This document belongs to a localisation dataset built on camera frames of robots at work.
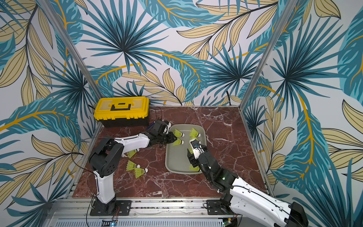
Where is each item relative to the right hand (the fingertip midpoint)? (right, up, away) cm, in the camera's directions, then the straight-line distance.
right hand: (194, 146), depth 75 cm
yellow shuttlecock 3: (+2, +5, +23) cm, 23 cm away
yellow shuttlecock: (-9, +5, +22) cm, 25 cm away
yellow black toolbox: (-46, +20, +19) cm, 54 cm away
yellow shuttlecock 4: (0, +2, +22) cm, 22 cm away
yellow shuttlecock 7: (-31, -16, +6) cm, 36 cm away
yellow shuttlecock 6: (-37, -13, +10) cm, 41 cm away
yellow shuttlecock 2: (-9, 0, +20) cm, 22 cm away
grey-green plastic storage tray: (-10, -11, +15) cm, 21 cm away
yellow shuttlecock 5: (-1, -12, +1) cm, 12 cm away
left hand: (-10, +1, +18) cm, 21 cm away
